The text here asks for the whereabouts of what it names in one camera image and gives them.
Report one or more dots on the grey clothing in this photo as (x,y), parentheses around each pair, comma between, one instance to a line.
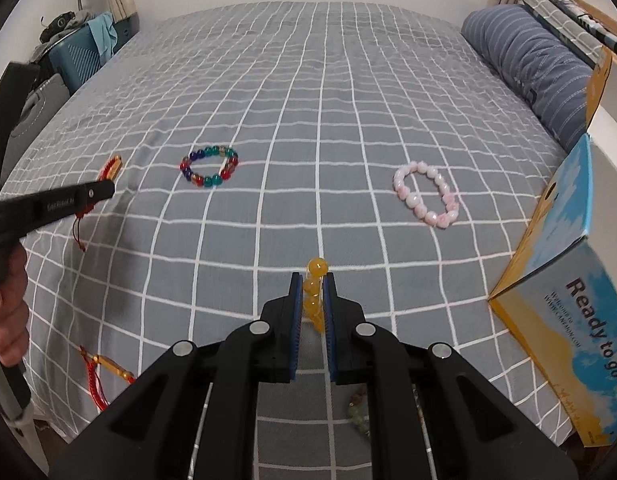
(38,105)

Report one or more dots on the grey checkered bedsheet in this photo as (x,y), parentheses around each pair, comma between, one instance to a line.
(308,110)

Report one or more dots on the blue and yellow cardboard box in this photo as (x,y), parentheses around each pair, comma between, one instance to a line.
(563,320)

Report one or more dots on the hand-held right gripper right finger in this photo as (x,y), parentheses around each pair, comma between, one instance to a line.
(330,332)

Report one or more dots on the patterned grey pillow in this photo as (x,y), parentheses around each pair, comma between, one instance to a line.
(553,5)

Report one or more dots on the teal suitcase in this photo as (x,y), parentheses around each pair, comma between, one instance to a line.
(74,60)

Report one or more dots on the teal cloth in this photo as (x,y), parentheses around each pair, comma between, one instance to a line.
(103,32)

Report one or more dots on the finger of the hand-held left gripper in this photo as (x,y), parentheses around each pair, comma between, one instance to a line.
(63,202)
(11,110)

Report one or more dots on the person's left hand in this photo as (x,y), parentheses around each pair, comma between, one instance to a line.
(11,310)

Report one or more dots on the blue striped pillow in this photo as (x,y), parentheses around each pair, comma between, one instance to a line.
(528,60)

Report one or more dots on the black bag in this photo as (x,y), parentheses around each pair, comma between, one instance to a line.
(61,22)

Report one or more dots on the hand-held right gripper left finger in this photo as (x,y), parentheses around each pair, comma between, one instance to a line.
(294,332)

